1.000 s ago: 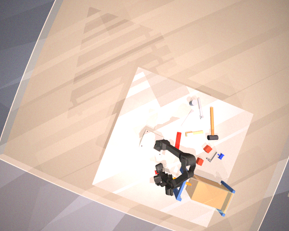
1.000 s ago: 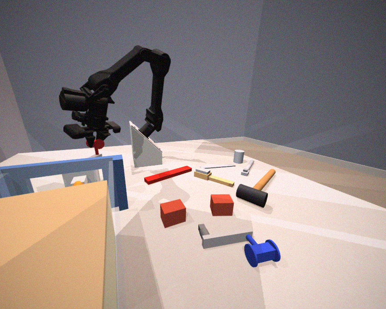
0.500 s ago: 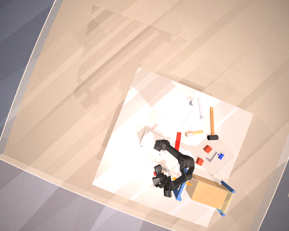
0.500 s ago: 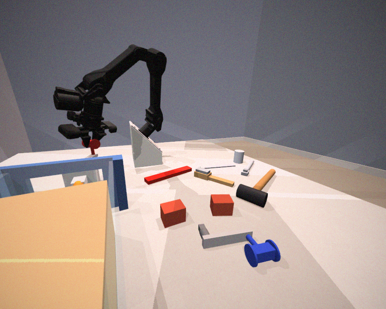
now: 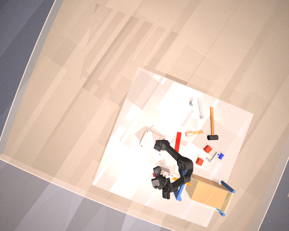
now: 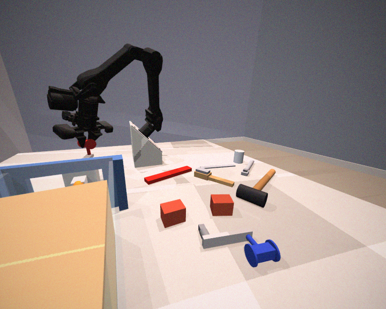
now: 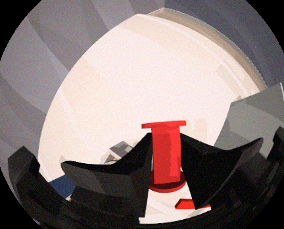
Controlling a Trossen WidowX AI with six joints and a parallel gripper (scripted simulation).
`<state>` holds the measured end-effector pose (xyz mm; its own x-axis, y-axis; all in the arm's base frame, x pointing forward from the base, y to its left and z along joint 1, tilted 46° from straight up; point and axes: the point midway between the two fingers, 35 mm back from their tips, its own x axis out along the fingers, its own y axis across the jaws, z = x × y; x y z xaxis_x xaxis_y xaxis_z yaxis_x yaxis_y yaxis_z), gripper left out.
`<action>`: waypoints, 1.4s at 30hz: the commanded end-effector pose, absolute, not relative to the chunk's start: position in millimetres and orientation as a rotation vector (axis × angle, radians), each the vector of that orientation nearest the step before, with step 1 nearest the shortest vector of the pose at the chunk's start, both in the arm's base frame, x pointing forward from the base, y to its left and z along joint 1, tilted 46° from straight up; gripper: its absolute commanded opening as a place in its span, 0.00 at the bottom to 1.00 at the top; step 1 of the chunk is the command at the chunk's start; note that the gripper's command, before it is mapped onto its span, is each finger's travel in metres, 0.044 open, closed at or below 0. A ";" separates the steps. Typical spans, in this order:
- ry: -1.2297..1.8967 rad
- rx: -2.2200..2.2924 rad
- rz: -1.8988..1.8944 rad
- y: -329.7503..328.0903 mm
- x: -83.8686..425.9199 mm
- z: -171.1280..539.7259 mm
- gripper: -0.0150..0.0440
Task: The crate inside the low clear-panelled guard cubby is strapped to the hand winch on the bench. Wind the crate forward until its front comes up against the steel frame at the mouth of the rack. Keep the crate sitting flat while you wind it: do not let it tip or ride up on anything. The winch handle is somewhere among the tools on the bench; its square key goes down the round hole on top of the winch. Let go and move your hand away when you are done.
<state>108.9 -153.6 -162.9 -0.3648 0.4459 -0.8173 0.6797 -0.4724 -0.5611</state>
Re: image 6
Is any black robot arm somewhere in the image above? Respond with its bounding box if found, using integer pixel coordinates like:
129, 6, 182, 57
47, 44, 163, 139

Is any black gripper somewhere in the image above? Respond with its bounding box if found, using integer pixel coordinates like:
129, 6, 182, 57
53, 111, 113, 148

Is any black mallet with wooden handle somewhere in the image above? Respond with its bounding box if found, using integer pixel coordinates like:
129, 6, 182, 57
236, 169, 276, 208

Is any grey crank handle with blue knob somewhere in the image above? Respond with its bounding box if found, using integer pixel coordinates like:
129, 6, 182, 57
198, 224, 281, 267

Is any dark grey cylinder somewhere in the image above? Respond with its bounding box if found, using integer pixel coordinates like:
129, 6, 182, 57
233, 150, 244, 164

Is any orange-red box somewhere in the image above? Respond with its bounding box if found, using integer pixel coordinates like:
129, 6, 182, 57
210, 194, 234, 216
160, 199, 186, 228

